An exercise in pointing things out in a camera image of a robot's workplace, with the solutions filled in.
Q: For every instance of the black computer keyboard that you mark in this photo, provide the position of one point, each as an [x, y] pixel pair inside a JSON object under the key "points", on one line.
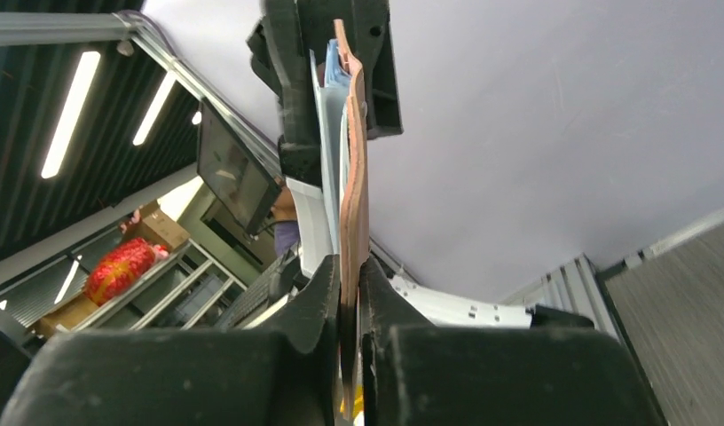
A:
{"points": [[275, 282]]}

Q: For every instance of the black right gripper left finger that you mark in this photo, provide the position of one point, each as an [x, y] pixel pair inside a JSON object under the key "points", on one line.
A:
{"points": [[281, 372]]}

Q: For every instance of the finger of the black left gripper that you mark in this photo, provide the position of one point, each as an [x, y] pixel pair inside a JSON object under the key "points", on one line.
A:
{"points": [[367, 28], [279, 60]]}

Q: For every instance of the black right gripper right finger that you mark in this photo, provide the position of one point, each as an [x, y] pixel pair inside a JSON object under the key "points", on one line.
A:
{"points": [[417, 373]]}

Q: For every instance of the metal storage shelf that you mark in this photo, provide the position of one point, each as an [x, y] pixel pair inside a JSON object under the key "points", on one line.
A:
{"points": [[187, 289]]}

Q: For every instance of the tan leather card holder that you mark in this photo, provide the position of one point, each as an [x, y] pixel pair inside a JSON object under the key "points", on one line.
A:
{"points": [[354, 221]]}

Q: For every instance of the brown cardboard box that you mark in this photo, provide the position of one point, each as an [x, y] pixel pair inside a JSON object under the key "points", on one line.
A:
{"points": [[150, 223]]}

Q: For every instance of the black monitor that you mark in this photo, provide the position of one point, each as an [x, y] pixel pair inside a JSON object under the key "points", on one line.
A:
{"points": [[232, 172]]}

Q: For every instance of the light blue card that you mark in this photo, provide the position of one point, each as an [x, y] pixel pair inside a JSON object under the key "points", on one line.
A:
{"points": [[330, 89]]}

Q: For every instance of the red gold festive bag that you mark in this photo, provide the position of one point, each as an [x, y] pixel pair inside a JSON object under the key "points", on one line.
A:
{"points": [[119, 269]]}

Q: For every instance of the person in purple shirt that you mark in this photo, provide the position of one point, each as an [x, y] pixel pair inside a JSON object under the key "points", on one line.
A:
{"points": [[286, 226]]}

